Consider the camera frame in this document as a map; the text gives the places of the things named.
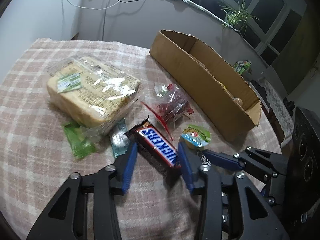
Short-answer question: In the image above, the green lid jelly cup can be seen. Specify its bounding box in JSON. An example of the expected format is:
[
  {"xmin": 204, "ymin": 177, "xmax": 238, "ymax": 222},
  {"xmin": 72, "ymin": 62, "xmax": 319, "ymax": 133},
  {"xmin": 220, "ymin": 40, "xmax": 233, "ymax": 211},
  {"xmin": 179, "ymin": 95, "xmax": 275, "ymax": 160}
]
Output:
[{"xmin": 181, "ymin": 125, "xmax": 211, "ymax": 150}]

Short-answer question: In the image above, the green snack packet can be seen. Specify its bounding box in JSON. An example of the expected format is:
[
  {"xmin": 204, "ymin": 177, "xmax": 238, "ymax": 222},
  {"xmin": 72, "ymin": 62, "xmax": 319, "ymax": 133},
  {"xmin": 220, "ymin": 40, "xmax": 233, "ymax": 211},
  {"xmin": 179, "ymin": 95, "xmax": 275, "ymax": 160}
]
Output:
[{"xmin": 62, "ymin": 121, "xmax": 97, "ymax": 160}]

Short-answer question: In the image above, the clear green candy packet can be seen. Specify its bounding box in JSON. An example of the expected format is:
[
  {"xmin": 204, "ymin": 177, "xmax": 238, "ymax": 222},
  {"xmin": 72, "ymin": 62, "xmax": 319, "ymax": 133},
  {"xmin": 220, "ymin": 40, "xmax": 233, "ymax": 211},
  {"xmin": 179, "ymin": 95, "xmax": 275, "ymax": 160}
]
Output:
[{"xmin": 108, "ymin": 118, "xmax": 130, "ymax": 159}]

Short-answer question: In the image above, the red dates clear bag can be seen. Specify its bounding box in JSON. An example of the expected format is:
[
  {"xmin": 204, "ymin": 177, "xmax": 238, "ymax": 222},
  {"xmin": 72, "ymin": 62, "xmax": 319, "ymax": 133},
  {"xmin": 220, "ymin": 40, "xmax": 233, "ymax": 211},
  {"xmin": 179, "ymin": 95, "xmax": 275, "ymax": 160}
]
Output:
[{"xmin": 142, "ymin": 83, "xmax": 194, "ymax": 141}]

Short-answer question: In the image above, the packaged sliced bread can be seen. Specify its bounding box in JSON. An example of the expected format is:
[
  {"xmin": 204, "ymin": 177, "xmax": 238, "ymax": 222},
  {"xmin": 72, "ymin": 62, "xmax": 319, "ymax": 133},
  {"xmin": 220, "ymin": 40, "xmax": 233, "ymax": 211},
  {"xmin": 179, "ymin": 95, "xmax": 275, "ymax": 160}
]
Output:
[{"xmin": 46, "ymin": 55, "xmax": 144, "ymax": 140}]

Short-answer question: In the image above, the chocolate egg pink cup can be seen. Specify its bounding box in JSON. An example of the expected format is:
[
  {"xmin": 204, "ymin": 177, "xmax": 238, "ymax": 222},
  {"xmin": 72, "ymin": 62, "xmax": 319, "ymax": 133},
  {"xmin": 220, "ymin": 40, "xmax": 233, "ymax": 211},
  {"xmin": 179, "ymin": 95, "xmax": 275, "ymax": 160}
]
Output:
[{"xmin": 233, "ymin": 98, "xmax": 243, "ymax": 107}]

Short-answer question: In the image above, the lace covered side table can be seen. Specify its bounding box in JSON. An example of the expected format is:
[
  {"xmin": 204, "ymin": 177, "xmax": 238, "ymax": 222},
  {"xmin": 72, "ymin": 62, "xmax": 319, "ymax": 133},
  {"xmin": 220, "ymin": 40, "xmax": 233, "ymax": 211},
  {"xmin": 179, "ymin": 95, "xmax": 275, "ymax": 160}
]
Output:
[{"xmin": 258, "ymin": 78, "xmax": 294, "ymax": 148}]

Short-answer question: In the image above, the cardboard box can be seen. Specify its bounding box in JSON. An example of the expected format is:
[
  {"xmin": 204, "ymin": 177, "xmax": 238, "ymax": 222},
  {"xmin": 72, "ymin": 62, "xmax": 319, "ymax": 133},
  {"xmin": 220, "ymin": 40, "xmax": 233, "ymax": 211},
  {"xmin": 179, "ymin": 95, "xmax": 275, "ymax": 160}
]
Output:
[{"xmin": 150, "ymin": 30, "xmax": 261, "ymax": 141}]

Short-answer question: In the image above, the green snack carton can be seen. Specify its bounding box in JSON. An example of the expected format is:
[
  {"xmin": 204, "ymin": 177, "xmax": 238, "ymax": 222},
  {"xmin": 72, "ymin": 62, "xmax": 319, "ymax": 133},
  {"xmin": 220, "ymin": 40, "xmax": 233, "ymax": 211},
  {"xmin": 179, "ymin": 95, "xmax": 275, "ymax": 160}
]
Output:
[{"xmin": 233, "ymin": 60, "xmax": 252, "ymax": 75}]

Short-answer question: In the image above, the potted spider plant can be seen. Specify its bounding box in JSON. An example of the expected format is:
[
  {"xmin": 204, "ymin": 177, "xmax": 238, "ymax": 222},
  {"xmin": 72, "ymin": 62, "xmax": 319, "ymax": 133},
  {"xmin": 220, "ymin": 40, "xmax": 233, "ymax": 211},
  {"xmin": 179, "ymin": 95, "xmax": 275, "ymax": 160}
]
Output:
[{"xmin": 220, "ymin": 0, "xmax": 260, "ymax": 32}]

